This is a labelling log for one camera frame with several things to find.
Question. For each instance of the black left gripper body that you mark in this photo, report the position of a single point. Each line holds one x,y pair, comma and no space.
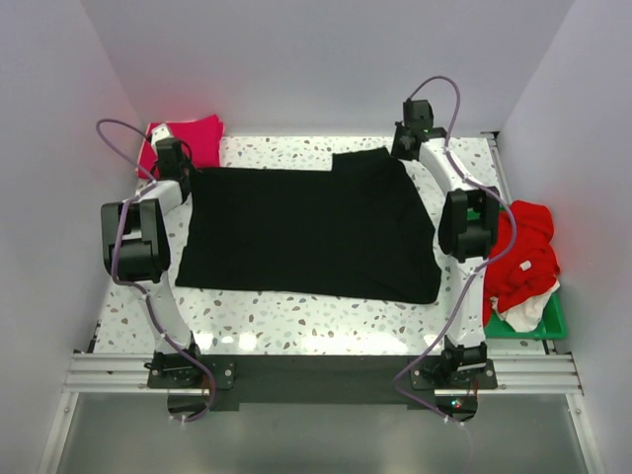
187,170

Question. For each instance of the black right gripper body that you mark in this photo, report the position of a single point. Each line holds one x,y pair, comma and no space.
398,146

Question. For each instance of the black t shirt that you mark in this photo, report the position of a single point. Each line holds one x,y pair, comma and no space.
357,230

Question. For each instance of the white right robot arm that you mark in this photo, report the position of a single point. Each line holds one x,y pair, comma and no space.
467,232

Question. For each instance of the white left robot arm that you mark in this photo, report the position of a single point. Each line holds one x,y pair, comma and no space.
137,254

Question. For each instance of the folded pink t shirt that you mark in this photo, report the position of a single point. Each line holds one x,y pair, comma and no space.
203,135

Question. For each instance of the red t shirt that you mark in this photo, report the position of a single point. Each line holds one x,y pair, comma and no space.
529,268

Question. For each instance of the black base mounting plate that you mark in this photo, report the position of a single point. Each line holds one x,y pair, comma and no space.
231,381

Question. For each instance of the green plastic basket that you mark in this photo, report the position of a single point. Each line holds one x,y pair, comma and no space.
551,326

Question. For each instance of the aluminium rail frame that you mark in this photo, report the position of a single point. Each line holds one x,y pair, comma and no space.
302,348

